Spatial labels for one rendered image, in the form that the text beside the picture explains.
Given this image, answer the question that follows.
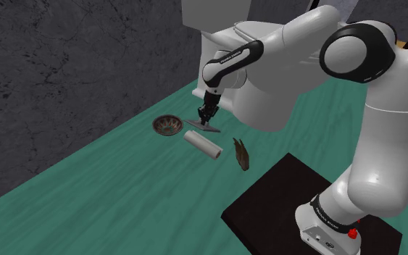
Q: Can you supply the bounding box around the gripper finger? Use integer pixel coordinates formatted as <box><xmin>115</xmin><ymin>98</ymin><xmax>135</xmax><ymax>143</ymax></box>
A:
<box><xmin>197</xmin><ymin>106</ymin><xmax>209</xmax><ymax>125</ymax></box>
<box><xmin>207</xmin><ymin>105</ymin><xmax>220</xmax><ymax>123</ymax></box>

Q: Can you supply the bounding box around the brown patterned bowl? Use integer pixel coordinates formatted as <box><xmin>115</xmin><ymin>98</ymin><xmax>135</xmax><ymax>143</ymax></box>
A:
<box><xmin>151</xmin><ymin>114</ymin><xmax>184</xmax><ymax>137</ymax></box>

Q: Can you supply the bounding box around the white paper roll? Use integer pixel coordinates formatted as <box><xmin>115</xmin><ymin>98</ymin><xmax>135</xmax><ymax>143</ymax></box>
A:
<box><xmin>183</xmin><ymin>130</ymin><xmax>224</xmax><ymax>161</ymax></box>

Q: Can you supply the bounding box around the brown pointed leafy object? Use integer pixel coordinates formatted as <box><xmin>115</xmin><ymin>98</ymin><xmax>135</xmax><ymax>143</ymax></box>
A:
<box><xmin>232</xmin><ymin>137</ymin><xmax>251</xmax><ymax>172</ymax></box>

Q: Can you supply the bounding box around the grey flat tablet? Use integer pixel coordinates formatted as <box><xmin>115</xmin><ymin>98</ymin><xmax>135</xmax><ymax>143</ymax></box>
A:
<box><xmin>183</xmin><ymin>119</ymin><xmax>222</xmax><ymax>133</ymax></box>

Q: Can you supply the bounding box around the black robot stand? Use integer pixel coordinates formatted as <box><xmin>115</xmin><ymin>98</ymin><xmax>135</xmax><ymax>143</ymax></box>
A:
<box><xmin>220</xmin><ymin>152</ymin><xmax>404</xmax><ymax>255</ymax></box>

